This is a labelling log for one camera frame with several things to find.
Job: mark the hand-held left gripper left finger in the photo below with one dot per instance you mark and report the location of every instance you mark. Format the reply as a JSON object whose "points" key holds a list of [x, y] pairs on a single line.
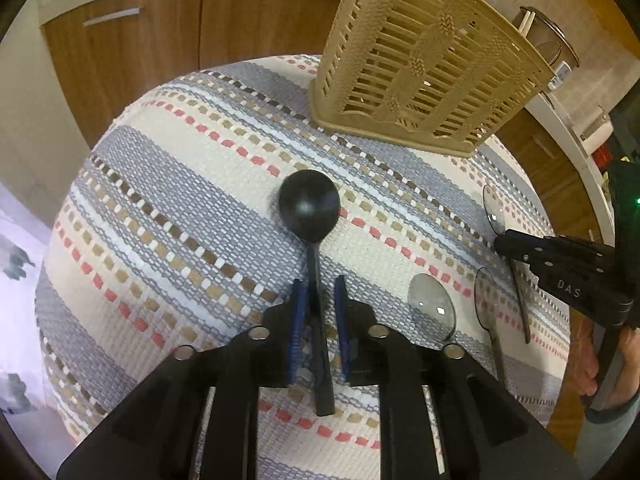
{"points": [[298, 330]]}

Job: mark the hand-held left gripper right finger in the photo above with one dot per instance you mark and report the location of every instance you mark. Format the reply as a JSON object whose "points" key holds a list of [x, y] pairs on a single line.
{"points": [[341, 330]]}

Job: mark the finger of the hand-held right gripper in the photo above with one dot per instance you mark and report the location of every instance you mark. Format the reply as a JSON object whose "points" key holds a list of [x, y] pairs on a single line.
{"points": [[560, 265]]}

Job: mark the black plastic spoon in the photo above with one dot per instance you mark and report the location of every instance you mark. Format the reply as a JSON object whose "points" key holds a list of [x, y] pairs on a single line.
{"points": [[309, 205]]}

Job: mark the beige plastic utensil basket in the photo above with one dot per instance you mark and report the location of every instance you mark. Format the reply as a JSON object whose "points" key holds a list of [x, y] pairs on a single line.
{"points": [[425, 60]]}

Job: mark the person's right forearm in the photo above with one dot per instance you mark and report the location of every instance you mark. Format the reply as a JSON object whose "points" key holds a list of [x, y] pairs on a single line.
{"points": [[612, 440]]}

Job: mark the person's right hand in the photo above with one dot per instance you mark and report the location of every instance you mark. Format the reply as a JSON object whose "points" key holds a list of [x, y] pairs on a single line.
{"points": [[631, 365]]}

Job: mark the red container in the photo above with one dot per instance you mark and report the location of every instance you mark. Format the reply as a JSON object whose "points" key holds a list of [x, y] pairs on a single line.
{"points": [[603, 156]]}

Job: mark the white thermos jug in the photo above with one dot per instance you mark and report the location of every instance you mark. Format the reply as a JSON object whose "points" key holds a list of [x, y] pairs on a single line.
{"points": [[597, 130]]}

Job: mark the striped woven tablecloth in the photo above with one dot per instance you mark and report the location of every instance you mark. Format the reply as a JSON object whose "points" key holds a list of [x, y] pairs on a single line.
{"points": [[175, 210]]}

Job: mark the brown rice cooker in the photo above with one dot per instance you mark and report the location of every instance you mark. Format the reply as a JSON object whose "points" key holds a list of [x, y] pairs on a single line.
{"points": [[555, 45]]}

